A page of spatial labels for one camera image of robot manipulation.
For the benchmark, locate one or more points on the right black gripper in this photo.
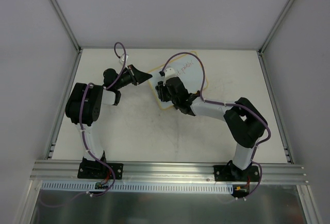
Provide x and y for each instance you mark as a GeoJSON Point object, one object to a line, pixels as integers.
{"type": "Point", "coordinates": [163, 93]}

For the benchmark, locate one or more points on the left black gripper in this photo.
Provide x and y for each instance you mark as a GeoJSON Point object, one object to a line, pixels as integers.
{"type": "Point", "coordinates": [133, 74]}

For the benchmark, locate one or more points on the yellow framed whiteboard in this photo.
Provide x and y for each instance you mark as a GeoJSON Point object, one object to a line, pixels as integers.
{"type": "Point", "coordinates": [188, 69]}

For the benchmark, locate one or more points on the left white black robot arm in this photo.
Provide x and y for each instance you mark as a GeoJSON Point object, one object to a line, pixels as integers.
{"type": "Point", "coordinates": [84, 107]}

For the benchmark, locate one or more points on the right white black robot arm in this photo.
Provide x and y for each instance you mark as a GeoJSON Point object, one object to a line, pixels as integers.
{"type": "Point", "coordinates": [247, 126]}

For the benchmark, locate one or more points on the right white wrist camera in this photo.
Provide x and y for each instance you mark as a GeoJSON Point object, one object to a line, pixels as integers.
{"type": "Point", "coordinates": [167, 74]}

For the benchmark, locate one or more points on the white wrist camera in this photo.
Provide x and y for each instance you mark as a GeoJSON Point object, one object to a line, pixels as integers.
{"type": "Point", "coordinates": [124, 59]}
{"type": "Point", "coordinates": [167, 74]}

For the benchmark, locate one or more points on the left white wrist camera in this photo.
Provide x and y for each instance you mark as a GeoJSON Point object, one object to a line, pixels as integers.
{"type": "Point", "coordinates": [124, 59]}

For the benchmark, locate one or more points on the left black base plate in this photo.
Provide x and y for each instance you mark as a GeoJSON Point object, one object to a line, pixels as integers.
{"type": "Point", "coordinates": [95, 170]}

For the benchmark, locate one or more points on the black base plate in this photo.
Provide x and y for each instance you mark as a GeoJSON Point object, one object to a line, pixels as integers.
{"type": "Point", "coordinates": [224, 173]}
{"type": "Point", "coordinates": [95, 170]}

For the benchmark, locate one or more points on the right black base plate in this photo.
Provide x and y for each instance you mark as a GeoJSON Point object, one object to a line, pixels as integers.
{"type": "Point", "coordinates": [224, 173]}

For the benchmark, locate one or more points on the right aluminium frame post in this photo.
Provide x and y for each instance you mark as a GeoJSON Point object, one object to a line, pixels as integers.
{"type": "Point", "coordinates": [280, 18]}

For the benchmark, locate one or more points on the aluminium frame post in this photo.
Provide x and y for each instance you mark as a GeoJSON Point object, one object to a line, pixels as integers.
{"type": "Point", "coordinates": [59, 13]}
{"type": "Point", "coordinates": [280, 18]}

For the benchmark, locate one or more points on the left aluminium frame post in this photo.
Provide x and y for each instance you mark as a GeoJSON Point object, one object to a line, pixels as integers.
{"type": "Point", "coordinates": [59, 13]}

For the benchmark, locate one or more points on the aluminium mounting rail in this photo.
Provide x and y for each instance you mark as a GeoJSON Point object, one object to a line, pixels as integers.
{"type": "Point", "coordinates": [162, 172]}

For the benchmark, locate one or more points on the white slotted cable duct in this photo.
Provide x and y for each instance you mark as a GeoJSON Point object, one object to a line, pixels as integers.
{"type": "Point", "coordinates": [136, 187]}

